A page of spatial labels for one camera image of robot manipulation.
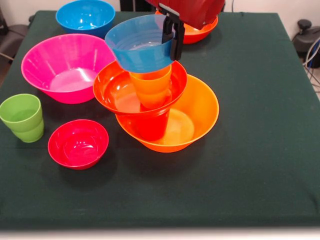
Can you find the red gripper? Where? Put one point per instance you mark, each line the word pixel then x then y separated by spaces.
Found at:
pixel 195 11

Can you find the small translucent blue bowl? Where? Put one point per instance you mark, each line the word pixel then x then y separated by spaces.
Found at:
pixel 140 60

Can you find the orange plastic cup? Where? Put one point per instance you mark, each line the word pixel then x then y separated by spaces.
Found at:
pixel 150 87

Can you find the red-orange plastic bowl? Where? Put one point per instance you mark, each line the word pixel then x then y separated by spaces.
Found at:
pixel 197 33
pixel 112 90

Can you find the red-orange plastic cup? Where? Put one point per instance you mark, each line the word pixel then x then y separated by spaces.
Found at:
pixel 152 127

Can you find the green plastic cup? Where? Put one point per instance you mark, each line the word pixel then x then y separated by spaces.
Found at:
pixel 25 125

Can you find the large orange bowl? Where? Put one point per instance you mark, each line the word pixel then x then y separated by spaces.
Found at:
pixel 200 110

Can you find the large blue bowl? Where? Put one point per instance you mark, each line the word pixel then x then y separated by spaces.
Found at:
pixel 75 27

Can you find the large pink bowl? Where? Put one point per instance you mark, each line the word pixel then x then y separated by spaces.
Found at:
pixel 62 75

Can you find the dark green tablecloth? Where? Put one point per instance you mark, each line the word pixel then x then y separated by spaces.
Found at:
pixel 250 150

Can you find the small crimson bowl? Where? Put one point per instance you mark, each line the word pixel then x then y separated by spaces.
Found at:
pixel 77 147

